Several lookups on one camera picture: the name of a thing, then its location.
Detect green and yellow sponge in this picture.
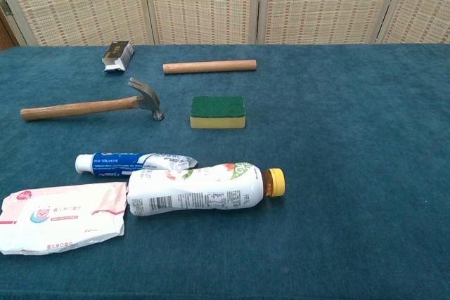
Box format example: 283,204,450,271
189,95,247,129

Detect blue and white toothpaste tube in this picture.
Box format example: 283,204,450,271
75,152,199,178

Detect black and silver carton box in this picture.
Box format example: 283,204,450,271
101,40,135,74

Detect yellow-capped tea bottle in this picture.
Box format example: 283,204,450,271
126,162,286,216

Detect pink baby wipes pack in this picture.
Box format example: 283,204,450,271
0,181,128,256

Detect woven bamboo folding screen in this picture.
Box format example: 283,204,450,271
0,0,450,47

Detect wooden dowel rod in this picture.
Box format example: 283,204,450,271
162,59,257,75

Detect wooden-handle claw hammer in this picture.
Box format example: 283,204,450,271
20,77,166,122

